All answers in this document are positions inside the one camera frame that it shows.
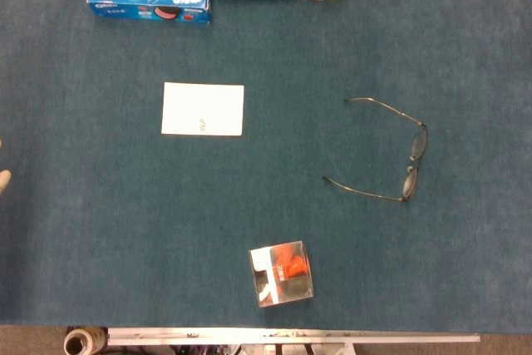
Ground aluminium rail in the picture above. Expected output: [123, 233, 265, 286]
[106, 327, 481, 347]

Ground brown tape roll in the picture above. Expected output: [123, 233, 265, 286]
[62, 327, 110, 355]

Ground thin metal eyeglasses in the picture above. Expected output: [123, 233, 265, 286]
[323, 97, 429, 204]

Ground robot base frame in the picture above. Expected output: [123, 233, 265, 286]
[172, 343, 354, 355]

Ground white paper card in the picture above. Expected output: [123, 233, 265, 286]
[160, 81, 245, 137]

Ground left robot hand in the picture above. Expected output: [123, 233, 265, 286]
[0, 140, 12, 196]

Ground blue Oreo cookie box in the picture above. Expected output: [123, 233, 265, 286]
[86, 0, 214, 25]

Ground clear box with red contents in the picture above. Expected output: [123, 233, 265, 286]
[248, 240, 315, 308]

